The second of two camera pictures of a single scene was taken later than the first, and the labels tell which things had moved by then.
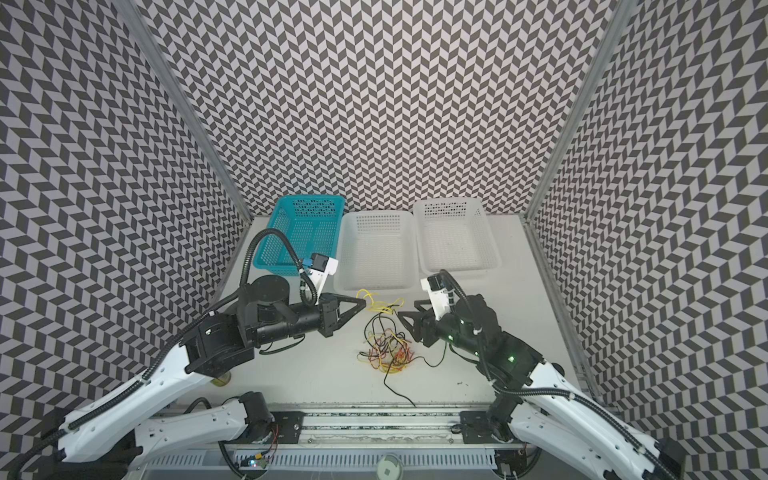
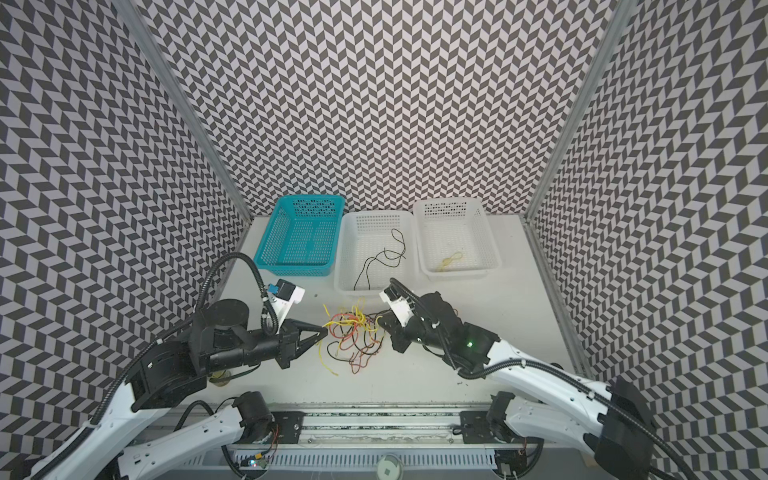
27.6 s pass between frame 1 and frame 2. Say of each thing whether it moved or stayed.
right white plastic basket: stayed
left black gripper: moved
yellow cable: moved
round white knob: stayed
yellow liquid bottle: stayed
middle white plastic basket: stayed
